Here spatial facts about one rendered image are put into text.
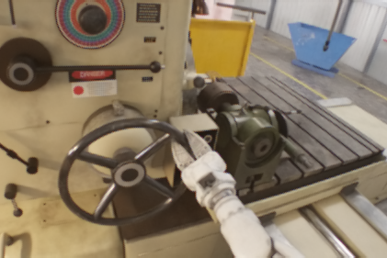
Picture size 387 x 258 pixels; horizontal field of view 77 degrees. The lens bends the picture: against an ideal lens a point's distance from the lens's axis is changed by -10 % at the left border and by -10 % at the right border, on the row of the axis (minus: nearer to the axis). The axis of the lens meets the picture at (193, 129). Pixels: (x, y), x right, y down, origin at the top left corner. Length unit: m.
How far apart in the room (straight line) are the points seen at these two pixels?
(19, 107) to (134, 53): 0.36
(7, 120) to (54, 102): 0.15
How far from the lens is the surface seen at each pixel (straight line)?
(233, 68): 4.06
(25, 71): 0.74
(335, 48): 6.88
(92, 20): 0.68
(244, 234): 0.49
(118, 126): 0.63
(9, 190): 1.01
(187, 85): 0.95
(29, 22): 0.78
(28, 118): 0.88
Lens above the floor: 1.81
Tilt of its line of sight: 32 degrees down
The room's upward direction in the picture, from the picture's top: 9 degrees clockwise
